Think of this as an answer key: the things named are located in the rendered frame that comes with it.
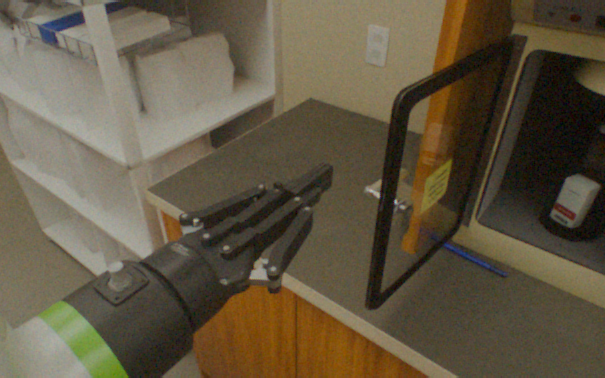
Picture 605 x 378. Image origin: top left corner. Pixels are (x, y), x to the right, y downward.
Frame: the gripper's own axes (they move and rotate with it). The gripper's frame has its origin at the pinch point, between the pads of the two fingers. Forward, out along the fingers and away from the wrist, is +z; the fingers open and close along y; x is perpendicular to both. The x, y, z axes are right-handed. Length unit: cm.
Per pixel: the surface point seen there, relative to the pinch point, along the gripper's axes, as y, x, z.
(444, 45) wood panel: 0.7, -6.5, 35.2
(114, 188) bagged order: 118, 74, 33
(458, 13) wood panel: -0.3, -11.3, 35.2
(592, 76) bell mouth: -19, -2, 48
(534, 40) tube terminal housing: -9.7, -7.1, 44.1
